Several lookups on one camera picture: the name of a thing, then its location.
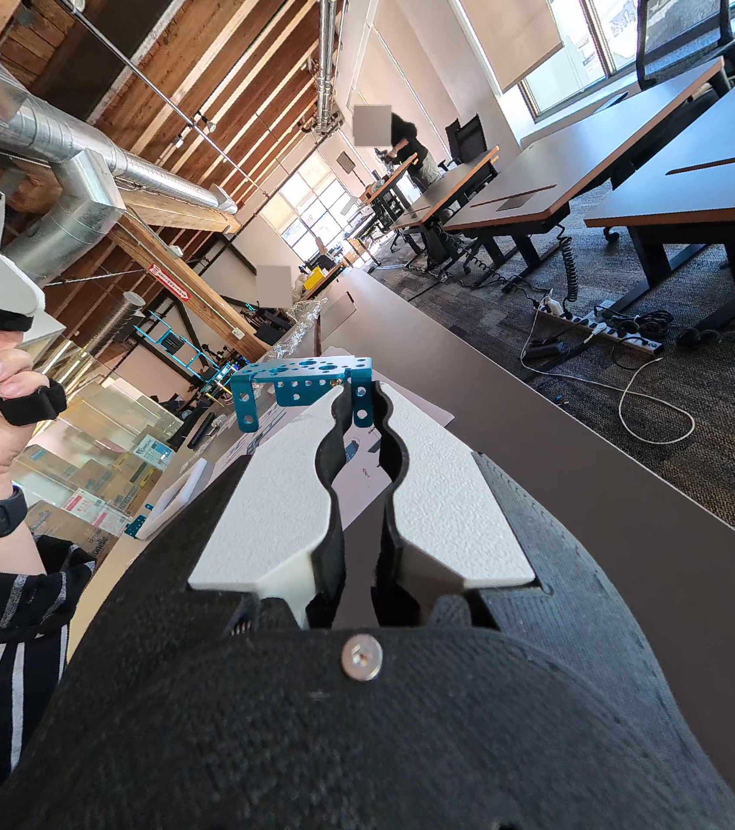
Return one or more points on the black tool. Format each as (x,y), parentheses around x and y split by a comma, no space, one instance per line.
(202,429)

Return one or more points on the silver ceiling pipes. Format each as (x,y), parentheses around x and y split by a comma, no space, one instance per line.
(327,65)

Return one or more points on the white instruction sheet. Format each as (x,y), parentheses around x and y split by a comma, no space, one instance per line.
(361,480)

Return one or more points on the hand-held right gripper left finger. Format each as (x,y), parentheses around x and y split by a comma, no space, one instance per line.
(264,519)

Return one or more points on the black power adapter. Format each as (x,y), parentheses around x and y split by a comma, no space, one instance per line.
(546,349)

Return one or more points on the dark brown desk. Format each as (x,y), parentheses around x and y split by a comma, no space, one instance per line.
(536,519)
(452,178)
(705,168)
(568,168)

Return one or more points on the clear acrylic enclosure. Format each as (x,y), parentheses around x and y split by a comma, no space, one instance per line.
(114,402)

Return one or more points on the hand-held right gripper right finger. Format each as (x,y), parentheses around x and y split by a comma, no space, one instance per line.
(458,512)

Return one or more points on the beige roller blind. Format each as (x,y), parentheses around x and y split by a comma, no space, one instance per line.
(516,39)

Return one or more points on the white power strip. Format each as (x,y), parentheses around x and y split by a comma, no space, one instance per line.
(601,327)

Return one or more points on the silver air duct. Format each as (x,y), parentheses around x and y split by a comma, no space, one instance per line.
(82,149)

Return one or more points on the blue metal bracket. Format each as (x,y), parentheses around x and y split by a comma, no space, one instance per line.
(289,373)

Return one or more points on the blue metal frame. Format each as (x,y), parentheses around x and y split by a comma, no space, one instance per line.
(206,376)

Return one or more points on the red wall sign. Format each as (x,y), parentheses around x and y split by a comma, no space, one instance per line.
(170,282)

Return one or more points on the clear plastic bag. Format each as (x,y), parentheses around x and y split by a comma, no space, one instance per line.
(302,324)

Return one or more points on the yellow bin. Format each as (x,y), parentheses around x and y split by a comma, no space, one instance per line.
(315,279)

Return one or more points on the black mesh office chair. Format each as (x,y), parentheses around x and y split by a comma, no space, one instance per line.
(679,39)

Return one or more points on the white foam block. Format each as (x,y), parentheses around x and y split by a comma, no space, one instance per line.
(176,502)

